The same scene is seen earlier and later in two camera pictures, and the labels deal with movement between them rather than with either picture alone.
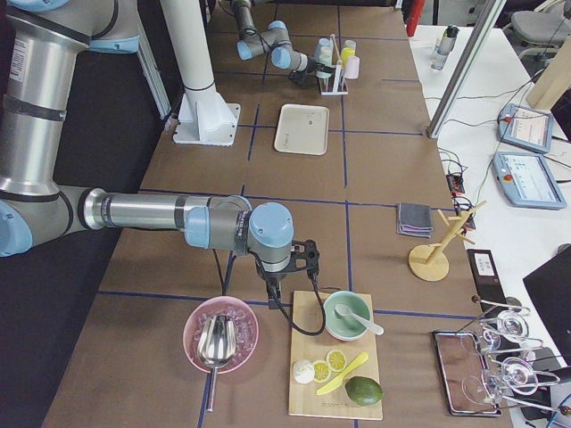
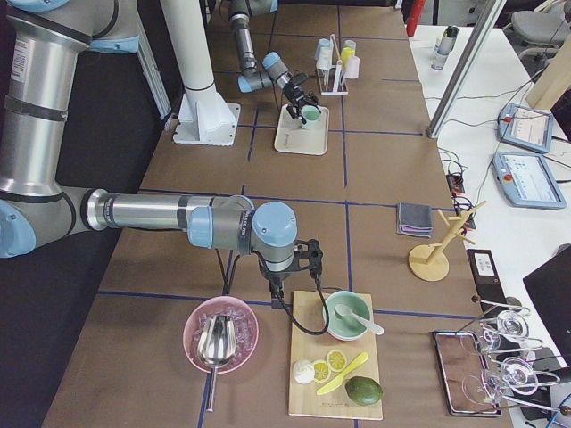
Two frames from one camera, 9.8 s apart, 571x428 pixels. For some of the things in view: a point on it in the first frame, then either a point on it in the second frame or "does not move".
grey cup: [350, 44] does not move
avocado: [363, 390] does not move
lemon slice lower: [321, 370] does not move
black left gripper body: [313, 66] to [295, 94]
